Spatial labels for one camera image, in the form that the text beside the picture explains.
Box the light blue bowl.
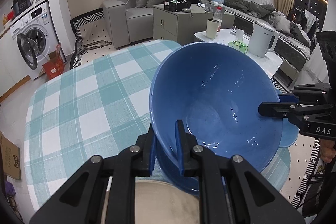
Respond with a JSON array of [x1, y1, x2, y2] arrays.
[[279, 121, 299, 148]]

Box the large blue bowl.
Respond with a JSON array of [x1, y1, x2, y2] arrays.
[[155, 141, 277, 205]]

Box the beige plate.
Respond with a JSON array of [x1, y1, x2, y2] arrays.
[[100, 177, 201, 224]]

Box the white kitchen base cabinets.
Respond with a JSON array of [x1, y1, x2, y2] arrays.
[[1, 32, 31, 102]]

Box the person hand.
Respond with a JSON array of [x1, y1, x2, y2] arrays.
[[319, 139, 336, 163]]

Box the white electric kettle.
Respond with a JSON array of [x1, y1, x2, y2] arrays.
[[248, 21, 279, 57]]

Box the green tissue pack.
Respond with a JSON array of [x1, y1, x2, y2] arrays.
[[228, 40, 248, 54]]

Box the teal checked tablecloth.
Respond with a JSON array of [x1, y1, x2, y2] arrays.
[[23, 39, 292, 214]]

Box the cardboard box on floor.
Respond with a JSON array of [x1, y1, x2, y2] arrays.
[[0, 132, 22, 180]]

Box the cream tumbler cup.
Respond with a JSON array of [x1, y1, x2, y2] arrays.
[[206, 19, 221, 39]]

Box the clear plastic bottle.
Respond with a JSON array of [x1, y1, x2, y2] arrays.
[[213, 6, 223, 32]]

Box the grey drawer cabinet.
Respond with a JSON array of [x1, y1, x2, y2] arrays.
[[152, 3, 236, 47]]

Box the red open cardboard box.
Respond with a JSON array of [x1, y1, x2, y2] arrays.
[[42, 44, 65, 80]]

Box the black box on cabinet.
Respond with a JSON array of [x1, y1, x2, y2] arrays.
[[164, 0, 191, 12]]

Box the white washing machine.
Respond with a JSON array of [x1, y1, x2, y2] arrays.
[[10, 1, 59, 80]]

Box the grey sofa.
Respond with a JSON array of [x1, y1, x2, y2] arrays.
[[102, 0, 316, 80]]

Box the black pressure cooker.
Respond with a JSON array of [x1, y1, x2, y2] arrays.
[[12, 0, 31, 17]]

